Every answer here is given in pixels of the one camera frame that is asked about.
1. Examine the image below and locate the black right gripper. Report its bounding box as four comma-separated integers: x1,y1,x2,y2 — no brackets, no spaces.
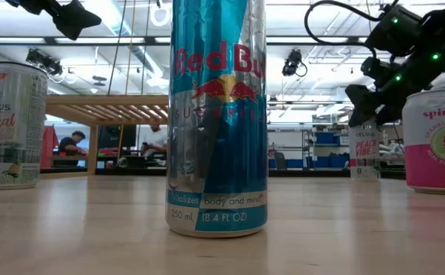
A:
345,49,445,128

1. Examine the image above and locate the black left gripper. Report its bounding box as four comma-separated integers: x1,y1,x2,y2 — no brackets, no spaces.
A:
4,0,103,41

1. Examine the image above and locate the white Celsius Peach Vibe can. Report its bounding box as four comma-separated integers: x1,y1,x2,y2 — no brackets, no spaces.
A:
349,121,382,181

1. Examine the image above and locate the pink white Spindrift can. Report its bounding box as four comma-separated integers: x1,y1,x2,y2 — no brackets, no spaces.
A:
401,89,445,196

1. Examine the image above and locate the white Celsius tropical can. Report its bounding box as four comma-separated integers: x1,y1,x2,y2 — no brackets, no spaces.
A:
0,60,50,191

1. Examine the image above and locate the wooden slatted shelf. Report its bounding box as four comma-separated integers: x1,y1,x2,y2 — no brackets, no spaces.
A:
45,94,170,176

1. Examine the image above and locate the black ceiling spotlight cluster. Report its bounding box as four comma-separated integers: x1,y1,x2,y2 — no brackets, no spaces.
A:
25,48,63,76

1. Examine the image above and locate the blue bin storage rack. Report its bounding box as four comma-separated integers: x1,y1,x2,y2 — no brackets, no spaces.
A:
267,128,352,170

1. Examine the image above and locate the black overhead light beam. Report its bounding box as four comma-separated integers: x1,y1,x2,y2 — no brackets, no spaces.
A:
0,35,445,47

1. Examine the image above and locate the grey office chair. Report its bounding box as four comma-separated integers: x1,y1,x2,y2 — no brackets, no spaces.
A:
274,151,287,171

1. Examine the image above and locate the black monitor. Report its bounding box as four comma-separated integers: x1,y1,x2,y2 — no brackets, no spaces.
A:
98,125,138,150

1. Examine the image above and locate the person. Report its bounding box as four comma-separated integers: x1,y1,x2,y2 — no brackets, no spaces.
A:
57,131,89,167
140,124,169,160

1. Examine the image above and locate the red panel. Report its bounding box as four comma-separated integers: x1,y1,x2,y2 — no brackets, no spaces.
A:
41,125,60,169

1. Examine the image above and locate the blue silver Red Bull can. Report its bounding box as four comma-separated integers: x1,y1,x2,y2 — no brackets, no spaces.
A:
164,0,268,239

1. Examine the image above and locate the black hanging cable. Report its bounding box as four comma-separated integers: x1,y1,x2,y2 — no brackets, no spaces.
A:
106,0,128,95

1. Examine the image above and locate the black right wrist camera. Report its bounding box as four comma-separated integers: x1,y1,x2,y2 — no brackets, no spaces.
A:
363,2,425,57

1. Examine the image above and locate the white ring ceiling lamp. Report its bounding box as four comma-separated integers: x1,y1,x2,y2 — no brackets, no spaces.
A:
149,2,172,28

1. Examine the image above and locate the black hanging camera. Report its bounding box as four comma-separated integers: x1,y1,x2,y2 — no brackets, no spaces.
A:
281,48,308,77

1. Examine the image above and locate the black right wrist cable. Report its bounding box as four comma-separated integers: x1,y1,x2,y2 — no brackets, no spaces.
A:
304,0,399,47

